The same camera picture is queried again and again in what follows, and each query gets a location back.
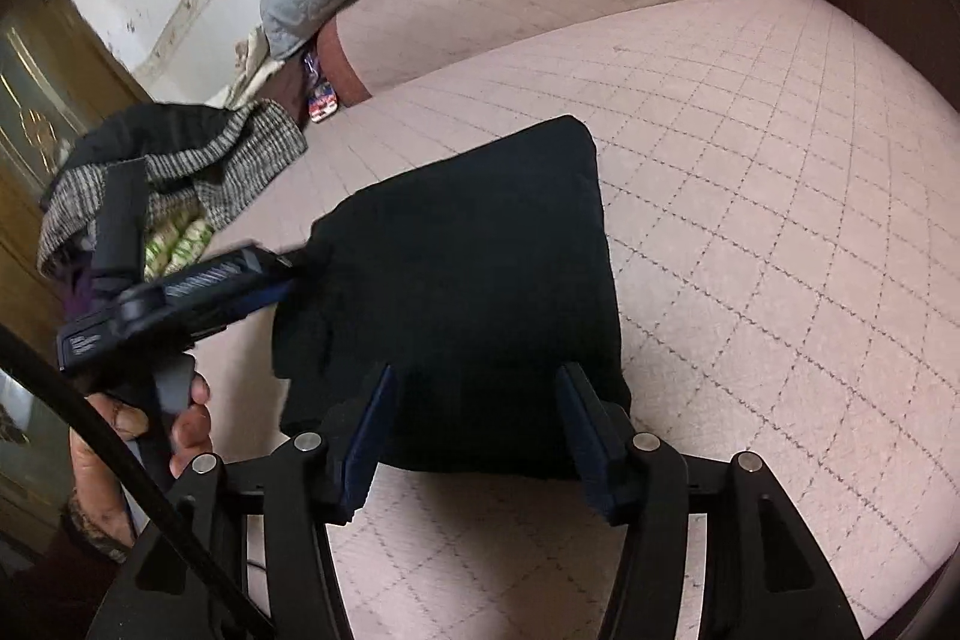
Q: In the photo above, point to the person's left hand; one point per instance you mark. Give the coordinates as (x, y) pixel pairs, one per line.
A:
(191, 430)

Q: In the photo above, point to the black pants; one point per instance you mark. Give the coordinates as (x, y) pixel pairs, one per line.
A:
(465, 280)

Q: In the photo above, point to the houndstooth coat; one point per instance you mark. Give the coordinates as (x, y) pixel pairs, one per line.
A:
(247, 160)

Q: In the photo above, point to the black garment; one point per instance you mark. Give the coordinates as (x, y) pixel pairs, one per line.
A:
(150, 134)

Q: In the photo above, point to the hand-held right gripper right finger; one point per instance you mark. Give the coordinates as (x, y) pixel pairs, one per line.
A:
(592, 452)

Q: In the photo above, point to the person's left forearm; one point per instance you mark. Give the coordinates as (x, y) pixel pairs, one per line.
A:
(97, 531)

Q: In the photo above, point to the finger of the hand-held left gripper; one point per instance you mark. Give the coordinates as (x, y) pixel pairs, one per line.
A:
(274, 293)
(120, 220)

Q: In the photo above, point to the green printed cloth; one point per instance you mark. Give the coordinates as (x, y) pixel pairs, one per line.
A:
(180, 242)

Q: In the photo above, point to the red and blue packet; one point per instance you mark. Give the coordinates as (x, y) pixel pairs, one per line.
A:
(321, 100)

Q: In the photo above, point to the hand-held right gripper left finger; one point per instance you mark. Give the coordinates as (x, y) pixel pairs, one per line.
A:
(371, 437)

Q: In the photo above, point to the cream cloth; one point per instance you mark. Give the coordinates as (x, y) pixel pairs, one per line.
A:
(259, 63)

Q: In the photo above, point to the brown wooden cabinet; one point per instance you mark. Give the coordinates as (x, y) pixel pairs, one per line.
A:
(37, 100)

